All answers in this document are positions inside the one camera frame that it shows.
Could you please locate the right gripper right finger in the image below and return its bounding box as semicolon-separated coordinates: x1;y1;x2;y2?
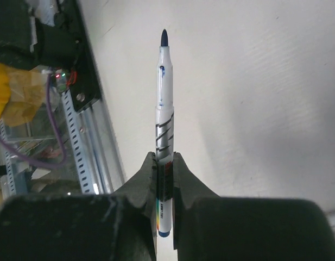
173;153;335;260

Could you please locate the aluminium front rail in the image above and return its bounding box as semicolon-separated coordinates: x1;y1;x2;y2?
71;41;125;194

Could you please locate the yellow block behind glass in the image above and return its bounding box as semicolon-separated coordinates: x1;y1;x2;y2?
0;64;47;127

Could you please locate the slotted cable duct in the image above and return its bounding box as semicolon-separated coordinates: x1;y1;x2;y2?
61;91;99;194

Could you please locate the controller board with LEDs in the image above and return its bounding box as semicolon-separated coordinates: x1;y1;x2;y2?
41;69;77;93

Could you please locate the blue marker pen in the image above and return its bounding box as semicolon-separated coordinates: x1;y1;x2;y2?
155;29;174;238

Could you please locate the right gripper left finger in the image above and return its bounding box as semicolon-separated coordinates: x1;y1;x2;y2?
0;152;157;260

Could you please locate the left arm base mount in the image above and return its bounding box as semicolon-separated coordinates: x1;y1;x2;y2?
0;0;102;112

